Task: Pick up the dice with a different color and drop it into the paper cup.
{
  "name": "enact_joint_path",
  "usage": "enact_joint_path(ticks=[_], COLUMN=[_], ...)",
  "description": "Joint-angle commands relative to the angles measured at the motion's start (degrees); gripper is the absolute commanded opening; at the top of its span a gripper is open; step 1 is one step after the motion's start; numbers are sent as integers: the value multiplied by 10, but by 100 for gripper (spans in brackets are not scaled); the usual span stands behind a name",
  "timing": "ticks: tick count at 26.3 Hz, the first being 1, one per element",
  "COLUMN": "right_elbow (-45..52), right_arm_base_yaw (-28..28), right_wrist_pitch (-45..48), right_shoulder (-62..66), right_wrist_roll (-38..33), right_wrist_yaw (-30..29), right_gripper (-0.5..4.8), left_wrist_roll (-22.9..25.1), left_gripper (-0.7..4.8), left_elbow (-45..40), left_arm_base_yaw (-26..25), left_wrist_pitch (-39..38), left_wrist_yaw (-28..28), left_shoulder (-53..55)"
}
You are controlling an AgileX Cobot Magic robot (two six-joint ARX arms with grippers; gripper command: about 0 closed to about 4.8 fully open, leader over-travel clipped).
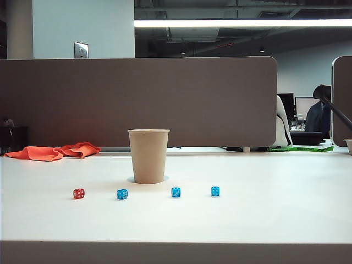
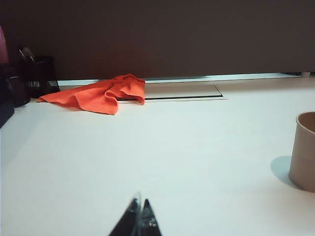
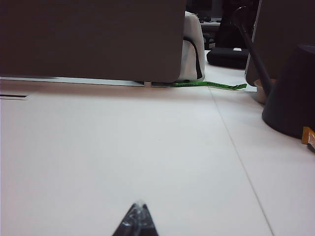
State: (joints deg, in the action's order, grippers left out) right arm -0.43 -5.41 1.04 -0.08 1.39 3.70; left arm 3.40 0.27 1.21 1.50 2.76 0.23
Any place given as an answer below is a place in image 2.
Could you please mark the brown paper cup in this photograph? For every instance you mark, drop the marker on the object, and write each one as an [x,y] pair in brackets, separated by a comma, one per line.
[304,159]

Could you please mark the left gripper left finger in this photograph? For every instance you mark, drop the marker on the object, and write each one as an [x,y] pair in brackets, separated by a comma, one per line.
[128,221]

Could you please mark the black mesh pen holder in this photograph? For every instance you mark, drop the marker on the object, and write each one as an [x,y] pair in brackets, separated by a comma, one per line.
[41,78]

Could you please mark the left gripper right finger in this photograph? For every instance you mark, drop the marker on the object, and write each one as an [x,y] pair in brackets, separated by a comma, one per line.
[150,223]

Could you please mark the brown desk divider panel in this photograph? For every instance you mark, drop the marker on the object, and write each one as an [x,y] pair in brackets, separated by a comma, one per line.
[172,37]

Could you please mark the orange cloth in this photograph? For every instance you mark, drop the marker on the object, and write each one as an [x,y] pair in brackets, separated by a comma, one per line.
[98,98]

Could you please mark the dark translucent container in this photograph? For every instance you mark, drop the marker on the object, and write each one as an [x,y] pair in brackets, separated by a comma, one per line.
[14,91]

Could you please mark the pink rounded object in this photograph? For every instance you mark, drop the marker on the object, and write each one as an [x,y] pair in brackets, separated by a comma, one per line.
[3,46]

